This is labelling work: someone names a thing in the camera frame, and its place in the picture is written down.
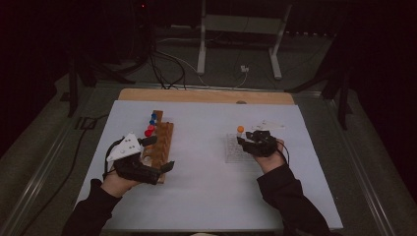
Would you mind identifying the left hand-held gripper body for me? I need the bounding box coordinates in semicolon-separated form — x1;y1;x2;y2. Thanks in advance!
105;131;164;186

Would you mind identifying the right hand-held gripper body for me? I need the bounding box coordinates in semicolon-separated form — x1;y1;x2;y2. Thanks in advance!
246;119;286;157

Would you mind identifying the clear plastic test tube rack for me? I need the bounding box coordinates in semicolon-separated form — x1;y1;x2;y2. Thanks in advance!
224;132;260;164

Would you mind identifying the wooden test tube rack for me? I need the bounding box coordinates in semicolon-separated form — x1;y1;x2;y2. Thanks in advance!
139;109;175;185

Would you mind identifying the person's right hand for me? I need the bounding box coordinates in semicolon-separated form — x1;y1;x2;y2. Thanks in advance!
254;138;289;175

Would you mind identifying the person's left hand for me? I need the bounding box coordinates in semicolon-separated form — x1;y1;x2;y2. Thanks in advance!
99;168;142;199

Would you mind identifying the white table mat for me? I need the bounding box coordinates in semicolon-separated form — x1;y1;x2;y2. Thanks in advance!
66;99;344;232

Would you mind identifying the black metal stand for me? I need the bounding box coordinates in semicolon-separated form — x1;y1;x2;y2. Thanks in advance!
284;62;353;131
60;53;137;118

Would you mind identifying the white metal stand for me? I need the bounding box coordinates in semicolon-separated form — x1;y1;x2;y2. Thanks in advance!
196;0;293;81

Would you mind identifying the right hand-held gripper cable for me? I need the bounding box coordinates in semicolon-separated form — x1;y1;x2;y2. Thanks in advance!
276;141;291;165

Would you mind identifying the hand-held gripper cable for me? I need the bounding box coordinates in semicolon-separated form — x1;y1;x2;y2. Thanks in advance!
102;137;124;180
276;141;291;165

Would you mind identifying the left hand-held gripper cable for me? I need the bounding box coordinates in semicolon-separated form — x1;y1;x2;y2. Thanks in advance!
102;137;124;180

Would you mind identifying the black floor bracket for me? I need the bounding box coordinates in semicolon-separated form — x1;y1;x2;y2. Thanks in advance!
74;116;98;131

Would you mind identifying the long black floor cable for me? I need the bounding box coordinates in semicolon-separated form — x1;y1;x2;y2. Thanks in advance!
19;112;111;236

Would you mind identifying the white floor cable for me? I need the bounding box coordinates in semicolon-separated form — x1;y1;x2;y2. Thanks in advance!
155;37;250;89

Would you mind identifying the black floor cable bundle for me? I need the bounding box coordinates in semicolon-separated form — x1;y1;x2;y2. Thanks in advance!
147;42;188;90

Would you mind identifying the metal floor rail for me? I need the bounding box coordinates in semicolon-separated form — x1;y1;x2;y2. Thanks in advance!
0;86;99;236
323;94;399;236

